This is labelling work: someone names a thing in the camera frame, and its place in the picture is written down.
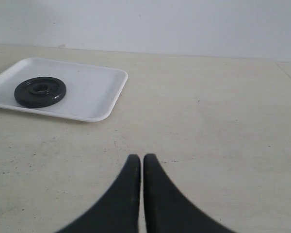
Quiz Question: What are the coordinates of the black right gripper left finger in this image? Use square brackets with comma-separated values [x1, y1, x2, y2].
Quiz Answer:
[58, 154, 141, 233]

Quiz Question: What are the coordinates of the white plastic tray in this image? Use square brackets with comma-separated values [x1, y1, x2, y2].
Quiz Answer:
[0, 58, 128, 122]

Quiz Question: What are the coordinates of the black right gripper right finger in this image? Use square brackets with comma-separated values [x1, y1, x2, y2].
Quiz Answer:
[143, 154, 232, 233]

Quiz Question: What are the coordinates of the black weight plate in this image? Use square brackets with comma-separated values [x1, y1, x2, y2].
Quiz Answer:
[14, 77, 67, 108]

